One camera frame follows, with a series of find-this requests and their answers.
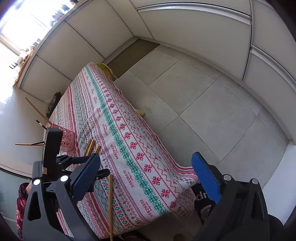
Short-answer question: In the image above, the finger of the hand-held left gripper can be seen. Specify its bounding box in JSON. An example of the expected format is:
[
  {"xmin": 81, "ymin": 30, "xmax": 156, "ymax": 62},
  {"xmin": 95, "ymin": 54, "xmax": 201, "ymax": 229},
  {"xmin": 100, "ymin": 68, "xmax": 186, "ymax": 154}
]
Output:
[
  {"xmin": 55, "ymin": 156, "xmax": 92, "ymax": 166},
  {"xmin": 92, "ymin": 169, "xmax": 111, "ymax": 180}
]

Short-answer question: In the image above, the pink perforated utensil holder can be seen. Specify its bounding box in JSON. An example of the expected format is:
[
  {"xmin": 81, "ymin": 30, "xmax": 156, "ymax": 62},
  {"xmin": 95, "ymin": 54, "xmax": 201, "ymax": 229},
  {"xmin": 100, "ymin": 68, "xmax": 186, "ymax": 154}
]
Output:
[{"xmin": 47, "ymin": 122, "xmax": 75, "ymax": 153}]

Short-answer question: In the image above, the striped patterned tablecloth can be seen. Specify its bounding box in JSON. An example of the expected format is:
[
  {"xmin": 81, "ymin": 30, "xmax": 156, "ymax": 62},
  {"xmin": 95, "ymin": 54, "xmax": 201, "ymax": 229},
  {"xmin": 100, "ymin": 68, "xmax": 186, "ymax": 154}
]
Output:
[{"xmin": 50, "ymin": 61, "xmax": 199, "ymax": 240}]

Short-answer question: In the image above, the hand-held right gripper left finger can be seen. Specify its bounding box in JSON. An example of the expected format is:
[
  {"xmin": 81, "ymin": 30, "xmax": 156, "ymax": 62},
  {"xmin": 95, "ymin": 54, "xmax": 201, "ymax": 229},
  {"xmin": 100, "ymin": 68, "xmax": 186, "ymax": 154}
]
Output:
[{"xmin": 27, "ymin": 153, "xmax": 101, "ymax": 241}]

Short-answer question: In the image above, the person's left forearm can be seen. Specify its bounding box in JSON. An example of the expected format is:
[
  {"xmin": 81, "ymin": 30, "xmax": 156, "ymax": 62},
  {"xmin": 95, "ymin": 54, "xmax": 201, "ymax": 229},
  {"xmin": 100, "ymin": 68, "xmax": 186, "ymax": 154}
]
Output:
[{"xmin": 16, "ymin": 183, "xmax": 31, "ymax": 240}]

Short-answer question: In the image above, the brown wooden board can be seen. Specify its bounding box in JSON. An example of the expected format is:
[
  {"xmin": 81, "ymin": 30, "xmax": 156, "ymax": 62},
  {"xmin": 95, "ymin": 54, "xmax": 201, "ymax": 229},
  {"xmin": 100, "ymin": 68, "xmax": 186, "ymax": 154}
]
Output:
[{"xmin": 15, "ymin": 52, "xmax": 33, "ymax": 86}]

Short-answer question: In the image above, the white cabinet with doors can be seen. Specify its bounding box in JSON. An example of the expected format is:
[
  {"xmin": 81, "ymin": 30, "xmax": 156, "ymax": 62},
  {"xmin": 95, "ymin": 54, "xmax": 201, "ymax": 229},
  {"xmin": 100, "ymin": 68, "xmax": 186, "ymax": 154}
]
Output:
[{"xmin": 17, "ymin": 0, "xmax": 139, "ymax": 102}]

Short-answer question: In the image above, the kitchen window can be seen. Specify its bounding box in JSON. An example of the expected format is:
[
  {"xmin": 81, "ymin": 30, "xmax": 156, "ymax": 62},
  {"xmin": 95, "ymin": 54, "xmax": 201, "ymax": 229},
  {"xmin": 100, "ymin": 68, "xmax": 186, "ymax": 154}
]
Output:
[{"xmin": 0, "ymin": 7, "xmax": 47, "ymax": 56}]

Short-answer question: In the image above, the person's black printed clothing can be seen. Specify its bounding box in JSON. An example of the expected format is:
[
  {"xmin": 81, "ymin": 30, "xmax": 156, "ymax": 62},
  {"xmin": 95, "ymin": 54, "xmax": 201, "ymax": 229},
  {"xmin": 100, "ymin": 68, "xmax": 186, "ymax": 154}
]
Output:
[{"xmin": 193, "ymin": 182, "xmax": 223, "ymax": 225}]

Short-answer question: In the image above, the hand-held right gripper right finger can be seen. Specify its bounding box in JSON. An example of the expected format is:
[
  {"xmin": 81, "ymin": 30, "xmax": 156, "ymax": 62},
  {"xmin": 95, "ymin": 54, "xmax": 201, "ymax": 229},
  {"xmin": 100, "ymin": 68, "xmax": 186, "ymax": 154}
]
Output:
[{"xmin": 191, "ymin": 152, "xmax": 270, "ymax": 241}]

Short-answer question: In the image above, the yellow plastic table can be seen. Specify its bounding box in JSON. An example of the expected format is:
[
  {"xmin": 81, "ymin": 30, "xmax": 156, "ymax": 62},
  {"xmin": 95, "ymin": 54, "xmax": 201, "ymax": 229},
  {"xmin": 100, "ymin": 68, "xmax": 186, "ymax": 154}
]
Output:
[{"xmin": 96, "ymin": 62, "xmax": 145, "ymax": 116}]

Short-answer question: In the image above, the olive floor mat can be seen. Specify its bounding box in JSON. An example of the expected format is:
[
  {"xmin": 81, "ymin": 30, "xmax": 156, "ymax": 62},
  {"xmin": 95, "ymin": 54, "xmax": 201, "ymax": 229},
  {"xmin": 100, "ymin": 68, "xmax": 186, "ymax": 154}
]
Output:
[{"xmin": 107, "ymin": 38, "xmax": 160, "ymax": 80}]

